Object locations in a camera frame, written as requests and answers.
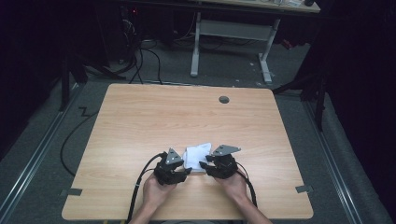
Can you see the white papers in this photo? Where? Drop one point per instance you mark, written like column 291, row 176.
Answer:
column 292, row 3

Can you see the black metal stand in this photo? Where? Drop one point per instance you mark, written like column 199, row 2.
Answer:
column 64, row 90
column 320, row 109

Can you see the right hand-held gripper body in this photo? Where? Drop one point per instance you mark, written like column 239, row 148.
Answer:
column 224, row 165

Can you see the white-legged desk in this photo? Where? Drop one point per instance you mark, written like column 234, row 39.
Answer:
column 233, row 29

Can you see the metal floor rail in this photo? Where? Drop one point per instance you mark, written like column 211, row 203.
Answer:
column 334, row 172
column 39, row 151

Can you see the person's right hand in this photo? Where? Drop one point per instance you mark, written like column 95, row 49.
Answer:
column 235, row 186

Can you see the black computer tower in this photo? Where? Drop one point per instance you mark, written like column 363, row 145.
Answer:
column 129, row 31

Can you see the small black object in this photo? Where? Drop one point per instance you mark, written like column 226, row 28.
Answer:
column 308, row 2

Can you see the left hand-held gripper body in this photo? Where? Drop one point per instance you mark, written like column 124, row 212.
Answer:
column 168, row 174

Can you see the person's left hand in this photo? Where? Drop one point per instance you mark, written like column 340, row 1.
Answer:
column 155, row 193

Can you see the white sock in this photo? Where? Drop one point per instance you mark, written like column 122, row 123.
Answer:
column 196, row 155

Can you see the grey tape strip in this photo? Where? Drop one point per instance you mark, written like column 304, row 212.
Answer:
column 71, row 192
column 304, row 188

